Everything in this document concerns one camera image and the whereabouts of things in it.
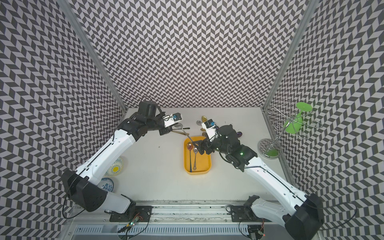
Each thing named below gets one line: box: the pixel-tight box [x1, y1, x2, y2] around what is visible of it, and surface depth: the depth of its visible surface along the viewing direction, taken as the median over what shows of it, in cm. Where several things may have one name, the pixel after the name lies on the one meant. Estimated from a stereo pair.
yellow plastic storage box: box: [183, 136, 212, 175], surface depth 93 cm
